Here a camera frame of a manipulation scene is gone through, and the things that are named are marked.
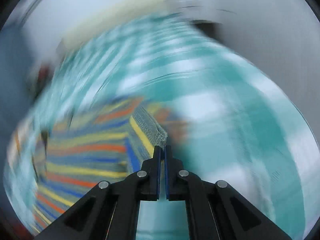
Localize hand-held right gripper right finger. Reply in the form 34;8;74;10
164;145;293;240

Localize striped knitted sweater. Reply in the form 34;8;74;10
10;97;190;235

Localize cream headboard cushion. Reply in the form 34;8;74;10
62;0;180;45

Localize teal plaid blanket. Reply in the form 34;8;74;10
2;12;317;240

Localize dark cabinet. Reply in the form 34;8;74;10
192;21;225;40

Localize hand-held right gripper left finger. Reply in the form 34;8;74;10
34;145;162;240

